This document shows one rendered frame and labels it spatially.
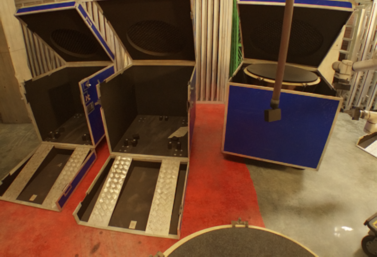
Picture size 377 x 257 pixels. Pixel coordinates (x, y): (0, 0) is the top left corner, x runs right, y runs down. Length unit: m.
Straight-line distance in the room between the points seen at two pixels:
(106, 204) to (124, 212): 0.18
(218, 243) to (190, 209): 1.14
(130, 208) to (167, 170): 0.51
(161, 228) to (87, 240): 0.60
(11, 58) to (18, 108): 0.85
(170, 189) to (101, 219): 0.64
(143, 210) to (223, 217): 0.70
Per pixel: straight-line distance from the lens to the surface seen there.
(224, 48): 3.76
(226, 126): 2.15
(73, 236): 1.99
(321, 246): 2.00
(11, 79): 4.02
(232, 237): 0.86
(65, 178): 2.41
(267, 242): 0.88
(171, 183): 2.01
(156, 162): 2.25
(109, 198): 2.05
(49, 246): 2.03
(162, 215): 1.86
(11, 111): 4.34
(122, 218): 1.94
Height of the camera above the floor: 1.52
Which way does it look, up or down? 26 degrees down
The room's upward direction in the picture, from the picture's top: straight up
